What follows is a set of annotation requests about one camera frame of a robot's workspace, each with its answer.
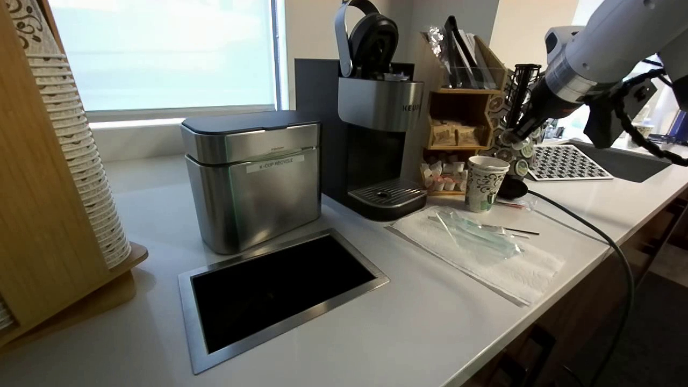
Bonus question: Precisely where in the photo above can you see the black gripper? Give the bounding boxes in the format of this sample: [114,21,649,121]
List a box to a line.
[500,76,585,157]

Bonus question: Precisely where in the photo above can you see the clear plastic zip bag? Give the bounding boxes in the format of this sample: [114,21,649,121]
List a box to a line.
[428,210,524,260]

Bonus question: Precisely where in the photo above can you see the white paper sheet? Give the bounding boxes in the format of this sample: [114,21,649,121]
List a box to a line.
[390,203,570,309]

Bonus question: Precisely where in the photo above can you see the patterned paper coffee cup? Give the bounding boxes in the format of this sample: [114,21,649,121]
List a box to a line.
[466,152,514,215]

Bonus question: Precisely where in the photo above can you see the bag of creamer cups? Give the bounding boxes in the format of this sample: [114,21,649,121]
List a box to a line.
[417,157,474,198]

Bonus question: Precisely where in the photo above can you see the dark counter sink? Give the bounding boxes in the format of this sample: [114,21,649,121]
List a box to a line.
[570,138,677,185]

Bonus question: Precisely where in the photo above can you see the black silver coffee machine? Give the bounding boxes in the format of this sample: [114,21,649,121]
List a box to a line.
[295,0,431,224]

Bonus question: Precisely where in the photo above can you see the stack of paper cups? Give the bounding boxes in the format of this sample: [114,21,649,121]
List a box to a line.
[4,0,136,271]

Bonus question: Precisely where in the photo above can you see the wooden condiment organizer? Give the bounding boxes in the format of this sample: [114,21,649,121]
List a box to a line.
[413,29,508,203]

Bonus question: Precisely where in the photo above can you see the brown sugar packets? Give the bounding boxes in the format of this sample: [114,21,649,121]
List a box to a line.
[428,121,482,150]

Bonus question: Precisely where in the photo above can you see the thin dark stir stick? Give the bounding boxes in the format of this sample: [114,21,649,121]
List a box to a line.
[501,225,545,238]

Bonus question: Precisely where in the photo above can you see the black serving tongs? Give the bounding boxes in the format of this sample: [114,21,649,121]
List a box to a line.
[439,13,482,92]

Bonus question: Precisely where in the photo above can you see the wooden base cabinet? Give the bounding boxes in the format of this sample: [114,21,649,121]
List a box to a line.
[464,190,688,387]

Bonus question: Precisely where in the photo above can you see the stainless steel bin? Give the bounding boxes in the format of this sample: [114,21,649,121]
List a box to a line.
[179,108,323,256]

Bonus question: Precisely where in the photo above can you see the steel framed trash chute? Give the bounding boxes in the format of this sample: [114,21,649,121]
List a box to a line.
[176,227,391,377]

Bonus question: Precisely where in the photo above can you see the bright window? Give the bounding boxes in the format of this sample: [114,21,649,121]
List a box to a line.
[50,0,286,121]

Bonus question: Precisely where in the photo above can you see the wooden cup dispenser stand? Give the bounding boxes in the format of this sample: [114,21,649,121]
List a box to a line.
[0,0,151,351]

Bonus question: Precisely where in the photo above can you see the black wire pod carousel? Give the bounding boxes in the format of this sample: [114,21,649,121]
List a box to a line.
[488,62,567,199]

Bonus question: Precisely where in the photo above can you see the black corrugated robot hose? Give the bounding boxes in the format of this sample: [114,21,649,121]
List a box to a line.
[610,67,688,168]

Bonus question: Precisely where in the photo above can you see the dark power cable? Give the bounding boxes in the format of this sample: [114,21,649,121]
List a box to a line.
[523,186,638,387]

